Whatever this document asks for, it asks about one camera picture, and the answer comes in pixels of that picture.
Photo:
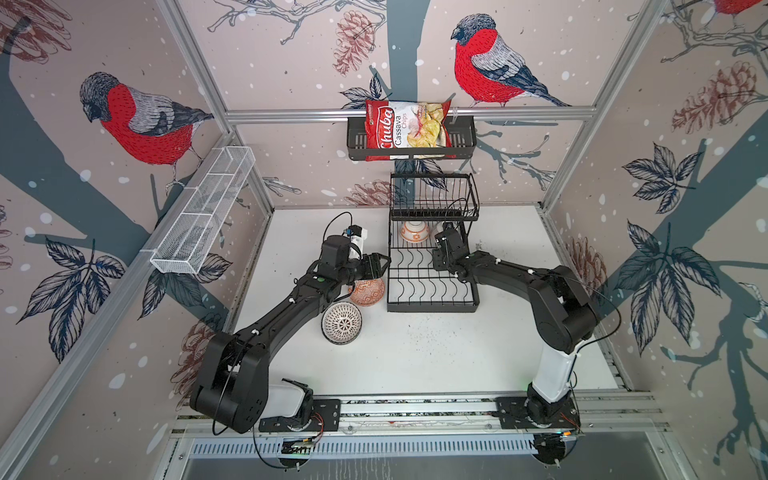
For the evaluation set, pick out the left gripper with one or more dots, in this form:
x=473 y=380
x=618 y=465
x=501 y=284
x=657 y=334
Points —
x=371 y=265

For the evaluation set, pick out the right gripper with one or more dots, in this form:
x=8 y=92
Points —
x=435 y=260

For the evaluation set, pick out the red blue patterned bowl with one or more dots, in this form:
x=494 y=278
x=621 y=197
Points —
x=368 y=292

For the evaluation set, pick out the orange floral bowl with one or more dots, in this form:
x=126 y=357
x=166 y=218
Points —
x=414 y=232

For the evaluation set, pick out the black white lattice bowl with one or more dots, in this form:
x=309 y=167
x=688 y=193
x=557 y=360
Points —
x=342 y=323

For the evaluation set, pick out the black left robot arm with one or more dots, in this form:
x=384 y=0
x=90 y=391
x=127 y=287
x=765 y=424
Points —
x=232 y=386

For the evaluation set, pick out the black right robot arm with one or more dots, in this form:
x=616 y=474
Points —
x=564 y=314

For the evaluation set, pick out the red cassava chips bag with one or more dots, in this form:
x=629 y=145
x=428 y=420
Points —
x=406 y=125

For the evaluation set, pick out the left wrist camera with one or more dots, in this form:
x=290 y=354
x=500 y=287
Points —
x=357 y=236

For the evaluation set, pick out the black wire dish rack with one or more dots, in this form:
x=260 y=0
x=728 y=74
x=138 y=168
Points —
x=413 y=285

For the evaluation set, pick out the black wall basket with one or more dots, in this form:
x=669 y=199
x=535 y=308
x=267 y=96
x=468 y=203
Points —
x=455 y=139

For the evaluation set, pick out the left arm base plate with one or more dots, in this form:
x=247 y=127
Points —
x=319 y=415

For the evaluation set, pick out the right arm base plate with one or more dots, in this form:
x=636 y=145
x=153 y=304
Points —
x=522 y=413

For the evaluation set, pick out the white mesh wall shelf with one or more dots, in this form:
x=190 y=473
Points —
x=191 y=237

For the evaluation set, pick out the aluminium mounting rail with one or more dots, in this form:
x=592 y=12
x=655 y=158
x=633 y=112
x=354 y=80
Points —
x=604 y=410

